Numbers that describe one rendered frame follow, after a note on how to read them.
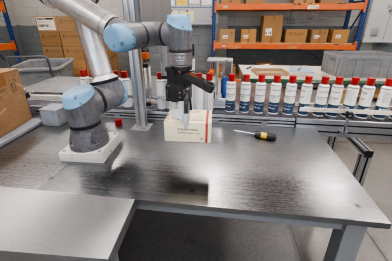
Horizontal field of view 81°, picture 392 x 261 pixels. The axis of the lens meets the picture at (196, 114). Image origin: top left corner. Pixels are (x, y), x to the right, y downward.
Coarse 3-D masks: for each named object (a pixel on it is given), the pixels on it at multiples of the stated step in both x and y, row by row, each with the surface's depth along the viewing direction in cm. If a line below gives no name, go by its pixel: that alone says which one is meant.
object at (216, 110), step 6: (30, 102) 139; (36, 102) 139; (42, 102) 139; (48, 102) 139; (54, 102) 139; (60, 102) 139; (114, 108) 129; (120, 108) 129; (126, 108) 129; (132, 108) 129; (156, 108) 129; (216, 108) 129; (222, 114) 122; (228, 114) 122; (234, 114) 121; (240, 114) 121; (246, 114) 121; (252, 114) 121; (258, 114) 121; (264, 114) 122; (282, 114) 121
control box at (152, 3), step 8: (136, 0) 94; (144, 0) 94; (152, 0) 97; (160, 0) 100; (168, 0) 103; (136, 8) 96; (144, 8) 95; (152, 8) 98; (160, 8) 101; (168, 8) 104; (136, 16) 97; (144, 16) 96; (152, 16) 99; (160, 16) 102
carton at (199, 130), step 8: (192, 112) 85; (200, 112) 85; (208, 112) 85; (168, 120) 79; (176, 120) 79; (192, 120) 79; (200, 120) 79; (208, 120) 79; (168, 128) 78; (176, 128) 78; (192, 128) 78; (200, 128) 77; (208, 128) 77; (168, 136) 80; (176, 136) 79; (184, 136) 79; (192, 136) 79; (200, 136) 78; (208, 136) 78
